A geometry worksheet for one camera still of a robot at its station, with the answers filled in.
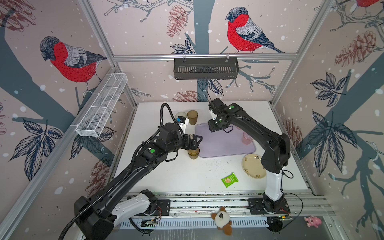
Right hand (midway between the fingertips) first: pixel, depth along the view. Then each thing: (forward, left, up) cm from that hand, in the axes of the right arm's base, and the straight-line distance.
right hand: (211, 129), depth 87 cm
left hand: (-14, +8, +12) cm, 20 cm away
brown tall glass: (+15, +13, -6) cm, 21 cm away
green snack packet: (-25, -10, -14) cm, 30 cm away
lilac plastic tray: (+1, -7, -17) cm, 19 cm away
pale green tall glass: (+15, +21, -3) cm, 26 cm away
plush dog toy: (-44, -5, -13) cm, 46 cm away
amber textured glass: (-10, +11, -14) cm, 20 cm away
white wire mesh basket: (-10, +59, +18) cm, 62 cm away
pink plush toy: (-41, -47, -14) cm, 64 cm away
